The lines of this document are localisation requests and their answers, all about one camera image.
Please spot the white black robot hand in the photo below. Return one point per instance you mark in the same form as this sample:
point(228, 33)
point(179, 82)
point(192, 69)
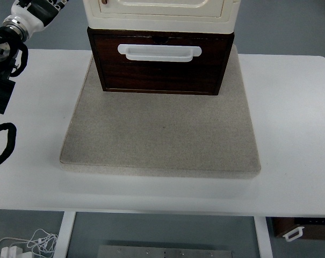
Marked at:
point(29, 17)

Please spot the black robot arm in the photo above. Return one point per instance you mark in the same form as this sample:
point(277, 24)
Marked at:
point(13, 60)

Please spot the dark wood cabinet base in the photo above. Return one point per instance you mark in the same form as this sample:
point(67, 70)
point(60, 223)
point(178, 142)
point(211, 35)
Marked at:
point(162, 32)

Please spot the cream upper cabinet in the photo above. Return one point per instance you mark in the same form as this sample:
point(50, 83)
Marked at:
point(217, 17)

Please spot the spare dark wood drawer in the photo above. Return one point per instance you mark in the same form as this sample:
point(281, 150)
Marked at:
point(292, 228)

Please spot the beige fabric pad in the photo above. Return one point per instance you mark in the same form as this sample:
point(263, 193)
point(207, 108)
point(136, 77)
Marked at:
point(136, 134)

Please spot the white left table leg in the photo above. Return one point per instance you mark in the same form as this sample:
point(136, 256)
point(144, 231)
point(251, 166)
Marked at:
point(64, 235)

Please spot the white table leg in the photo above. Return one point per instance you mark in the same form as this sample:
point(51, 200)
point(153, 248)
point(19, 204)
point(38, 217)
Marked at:
point(64, 235)
point(263, 238)

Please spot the white power adapter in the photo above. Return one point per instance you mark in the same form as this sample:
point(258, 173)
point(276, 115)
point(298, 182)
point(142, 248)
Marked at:
point(11, 252)

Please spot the white right table leg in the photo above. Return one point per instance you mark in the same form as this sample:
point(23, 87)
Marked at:
point(263, 238)

